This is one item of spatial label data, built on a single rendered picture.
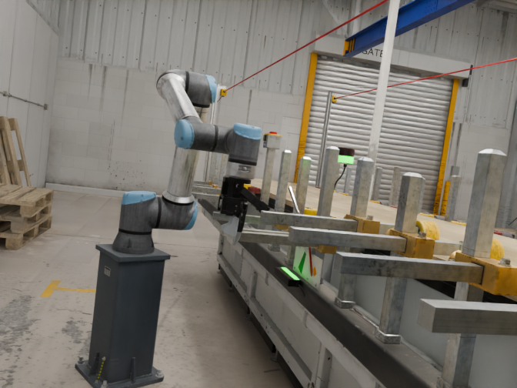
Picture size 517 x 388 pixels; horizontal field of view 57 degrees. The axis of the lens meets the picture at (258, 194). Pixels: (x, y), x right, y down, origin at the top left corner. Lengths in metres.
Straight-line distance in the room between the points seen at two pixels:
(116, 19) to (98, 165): 2.73
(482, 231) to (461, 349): 0.23
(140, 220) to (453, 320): 1.77
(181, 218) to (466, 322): 1.77
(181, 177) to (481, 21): 10.33
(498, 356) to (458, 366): 0.25
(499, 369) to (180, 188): 1.48
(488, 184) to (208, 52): 8.92
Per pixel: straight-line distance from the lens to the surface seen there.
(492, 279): 0.93
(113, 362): 2.33
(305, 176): 1.86
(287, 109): 9.83
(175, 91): 1.85
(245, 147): 1.46
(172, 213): 2.24
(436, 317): 0.59
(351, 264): 0.81
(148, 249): 2.25
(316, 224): 1.31
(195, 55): 9.66
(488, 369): 1.30
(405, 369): 1.13
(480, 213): 0.97
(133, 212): 2.21
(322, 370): 2.13
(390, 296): 1.21
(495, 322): 0.64
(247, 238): 1.52
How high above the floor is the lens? 1.10
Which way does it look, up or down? 4 degrees down
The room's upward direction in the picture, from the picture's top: 7 degrees clockwise
